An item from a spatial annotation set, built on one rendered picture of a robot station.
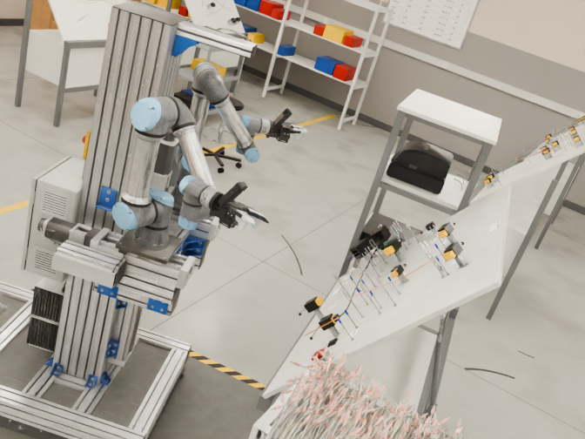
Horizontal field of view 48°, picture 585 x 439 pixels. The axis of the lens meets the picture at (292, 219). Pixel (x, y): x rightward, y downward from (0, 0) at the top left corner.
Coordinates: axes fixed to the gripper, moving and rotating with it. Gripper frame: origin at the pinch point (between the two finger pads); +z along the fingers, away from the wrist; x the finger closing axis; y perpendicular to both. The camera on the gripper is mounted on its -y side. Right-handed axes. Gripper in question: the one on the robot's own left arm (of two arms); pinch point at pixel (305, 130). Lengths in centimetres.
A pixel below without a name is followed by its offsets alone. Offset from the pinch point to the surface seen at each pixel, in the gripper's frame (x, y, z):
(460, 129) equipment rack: 34, -32, 61
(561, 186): -214, 112, 405
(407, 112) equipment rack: 19, -28, 40
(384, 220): 5, 45, 65
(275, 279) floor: -87, 171, 60
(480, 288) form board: 149, -27, 11
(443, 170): 30, -6, 67
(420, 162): 23, -5, 56
